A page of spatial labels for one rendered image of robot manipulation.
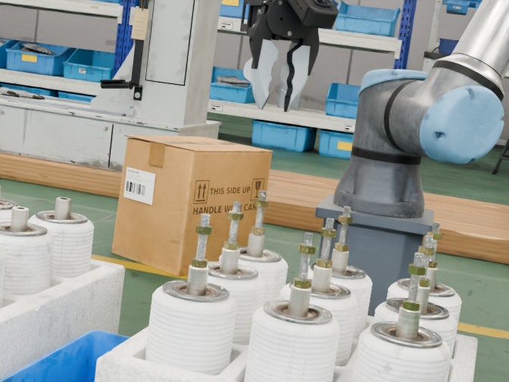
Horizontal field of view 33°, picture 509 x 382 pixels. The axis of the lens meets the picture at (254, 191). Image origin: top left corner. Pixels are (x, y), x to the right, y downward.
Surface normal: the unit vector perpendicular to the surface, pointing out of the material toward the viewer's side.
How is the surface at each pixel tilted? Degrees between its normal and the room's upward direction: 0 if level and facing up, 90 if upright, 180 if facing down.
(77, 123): 90
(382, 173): 72
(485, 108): 97
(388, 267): 90
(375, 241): 90
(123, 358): 0
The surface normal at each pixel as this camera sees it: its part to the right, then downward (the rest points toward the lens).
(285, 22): 0.43, 0.18
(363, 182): -0.53, -0.26
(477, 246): -0.22, 0.11
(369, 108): -0.88, -0.10
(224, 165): 0.77, 0.19
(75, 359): 0.95, 0.13
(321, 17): 0.32, 0.67
